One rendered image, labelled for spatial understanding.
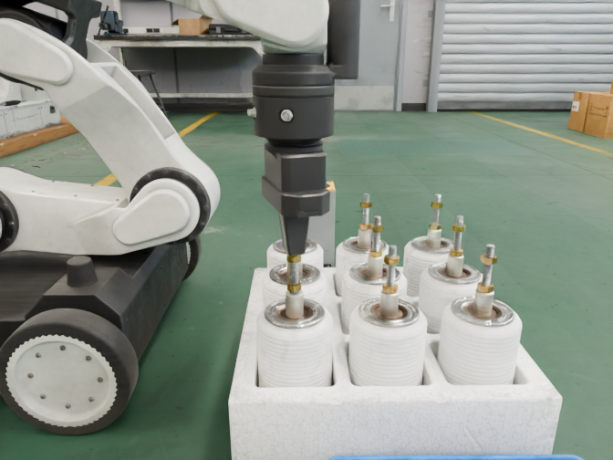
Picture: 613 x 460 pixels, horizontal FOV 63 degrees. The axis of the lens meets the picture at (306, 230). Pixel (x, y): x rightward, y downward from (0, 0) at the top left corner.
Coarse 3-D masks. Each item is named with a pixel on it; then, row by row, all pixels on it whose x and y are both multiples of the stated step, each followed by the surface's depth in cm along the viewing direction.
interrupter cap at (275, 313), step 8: (272, 304) 64; (280, 304) 64; (304, 304) 64; (312, 304) 64; (272, 312) 62; (280, 312) 62; (304, 312) 62; (312, 312) 62; (320, 312) 62; (272, 320) 60; (280, 320) 60; (288, 320) 60; (296, 320) 60; (304, 320) 60; (312, 320) 60; (320, 320) 60; (288, 328) 59; (296, 328) 59; (304, 328) 59
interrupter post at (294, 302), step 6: (288, 294) 61; (294, 294) 61; (300, 294) 61; (288, 300) 61; (294, 300) 60; (300, 300) 61; (288, 306) 61; (294, 306) 61; (300, 306) 61; (288, 312) 61; (294, 312) 61; (300, 312) 61; (294, 318) 61
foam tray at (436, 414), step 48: (336, 336) 71; (432, 336) 71; (240, 384) 60; (336, 384) 60; (432, 384) 60; (528, 384) 60; (240, 432) 59; (288, 432) 59; (336, 432) 59; (384, 432) 59; (432, 432) 59; (480, 432) 59; (528, 432) 59
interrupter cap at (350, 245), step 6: (348, 240) 87; (354, 240) 86; (372, 240) 86; (342, 246) 84; (348, 246) 84; (354, 246) 84; (384, 246) 83; (354, 252) 82; (360, 252) 81; (366, 252) 81
